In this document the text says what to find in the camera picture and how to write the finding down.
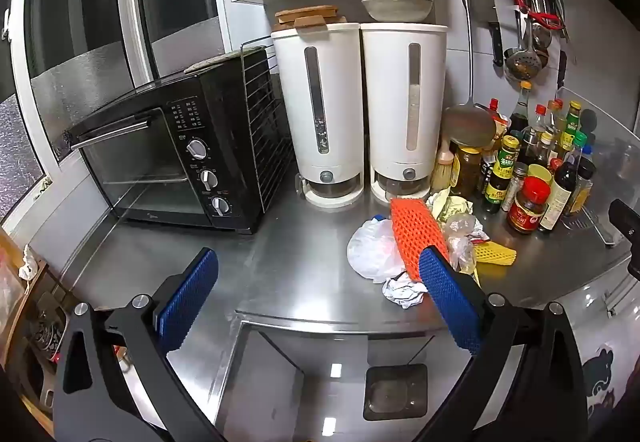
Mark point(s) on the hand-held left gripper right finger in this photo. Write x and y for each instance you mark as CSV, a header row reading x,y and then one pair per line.
x,y
450,302

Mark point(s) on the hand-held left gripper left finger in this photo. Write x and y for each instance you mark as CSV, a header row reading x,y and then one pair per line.
x,y
190,292

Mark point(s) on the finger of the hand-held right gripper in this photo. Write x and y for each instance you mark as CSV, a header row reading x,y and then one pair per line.
x,y
627,227

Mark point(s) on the crumpled white tissue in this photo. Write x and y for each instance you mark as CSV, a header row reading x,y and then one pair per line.
x,y
405,292

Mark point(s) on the crumpled clear plastic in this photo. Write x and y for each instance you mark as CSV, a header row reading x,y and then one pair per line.
x,y
462,242

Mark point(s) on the yellow foam net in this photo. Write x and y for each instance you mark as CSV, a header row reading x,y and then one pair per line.
x,y
495,256

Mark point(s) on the clear splash guard panel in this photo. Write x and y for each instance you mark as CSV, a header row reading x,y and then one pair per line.
x,y
617,162

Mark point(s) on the orange foam net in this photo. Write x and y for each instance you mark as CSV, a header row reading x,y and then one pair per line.
x,y
415,232

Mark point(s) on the white plastic bag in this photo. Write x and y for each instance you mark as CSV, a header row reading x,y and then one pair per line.
x,y
370,252

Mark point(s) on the crumpled yellow white wrapper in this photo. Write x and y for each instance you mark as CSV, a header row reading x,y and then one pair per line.
x,y
450,207

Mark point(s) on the sink drain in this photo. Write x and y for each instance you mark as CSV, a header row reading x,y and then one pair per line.
x,y
395,392

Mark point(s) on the cluster of condiment bottles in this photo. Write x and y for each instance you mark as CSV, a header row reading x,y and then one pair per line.
x,y
530,172

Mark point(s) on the stainless steel sink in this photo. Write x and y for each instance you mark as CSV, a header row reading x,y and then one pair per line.
x,y
280,372

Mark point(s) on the pastry brush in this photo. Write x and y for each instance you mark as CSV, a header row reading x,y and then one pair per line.
x,y
442,172

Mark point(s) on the black toaster oven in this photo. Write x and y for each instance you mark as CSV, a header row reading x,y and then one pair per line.
x,y
150,162

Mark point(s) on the white rag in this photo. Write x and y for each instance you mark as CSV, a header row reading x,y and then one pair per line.
x,y
29,262

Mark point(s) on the white grain dispenser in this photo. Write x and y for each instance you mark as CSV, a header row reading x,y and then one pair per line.
x,y
300,122
385,122

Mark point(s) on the metal skimmer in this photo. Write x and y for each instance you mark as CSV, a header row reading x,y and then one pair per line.
x,y
520,64

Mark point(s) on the metal ladle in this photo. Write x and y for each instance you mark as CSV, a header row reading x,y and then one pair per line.
x,y
542,39

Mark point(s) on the metal tongs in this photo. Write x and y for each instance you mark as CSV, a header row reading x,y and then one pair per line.
x,y
559,7

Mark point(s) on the grey ceramic bowl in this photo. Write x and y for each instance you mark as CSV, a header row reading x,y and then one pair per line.
x,y
397,9

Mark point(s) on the wooden board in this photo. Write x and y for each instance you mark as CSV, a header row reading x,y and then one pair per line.
x,y
305,13

